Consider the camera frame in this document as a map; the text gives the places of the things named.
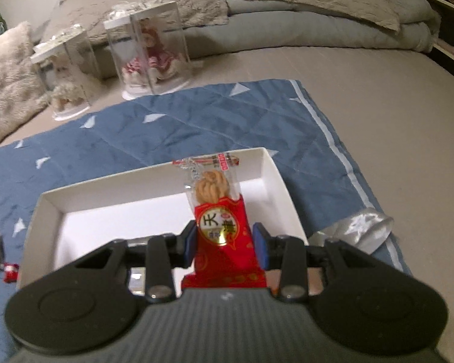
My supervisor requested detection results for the red and clear snack packet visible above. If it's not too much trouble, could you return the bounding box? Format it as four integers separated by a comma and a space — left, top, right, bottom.
173, 153, 268, 293

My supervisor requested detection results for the white cardboard box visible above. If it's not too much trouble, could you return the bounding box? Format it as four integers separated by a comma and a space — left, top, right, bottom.
17, 147, 309, 299

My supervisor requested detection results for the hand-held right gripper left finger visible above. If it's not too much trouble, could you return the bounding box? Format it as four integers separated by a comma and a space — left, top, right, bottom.
76, 220, 197, 304

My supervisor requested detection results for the fluffy cream pillow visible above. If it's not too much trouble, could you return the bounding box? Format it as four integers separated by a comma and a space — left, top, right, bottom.
0, 21, 52, 152

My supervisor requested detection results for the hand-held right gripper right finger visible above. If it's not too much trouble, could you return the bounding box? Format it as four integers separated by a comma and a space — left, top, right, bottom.
253, 222, 379, 304

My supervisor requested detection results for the clear case with white doll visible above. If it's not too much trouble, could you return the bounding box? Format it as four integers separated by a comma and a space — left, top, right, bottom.
30, 26, 101, 122

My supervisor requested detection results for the small red packet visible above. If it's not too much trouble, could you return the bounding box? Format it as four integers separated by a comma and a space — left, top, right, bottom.
2, 262, 22, 284

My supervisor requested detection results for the clear case with pink doll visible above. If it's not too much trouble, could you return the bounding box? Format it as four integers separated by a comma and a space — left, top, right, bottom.
103, 1, 192, 101

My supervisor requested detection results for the orange snack packet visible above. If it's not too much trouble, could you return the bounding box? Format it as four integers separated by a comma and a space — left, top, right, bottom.
268, 268, 324, 296

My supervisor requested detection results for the blue quilted blanket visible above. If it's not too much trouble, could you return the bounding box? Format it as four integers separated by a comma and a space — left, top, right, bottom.
0, 79, 414, 363

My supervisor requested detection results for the grey duvet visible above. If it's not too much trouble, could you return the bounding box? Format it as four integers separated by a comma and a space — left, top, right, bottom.
185, 0, 442, 53

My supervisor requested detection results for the silver foil packet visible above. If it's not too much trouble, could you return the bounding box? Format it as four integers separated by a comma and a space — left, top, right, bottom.
308, 208, 396, 255

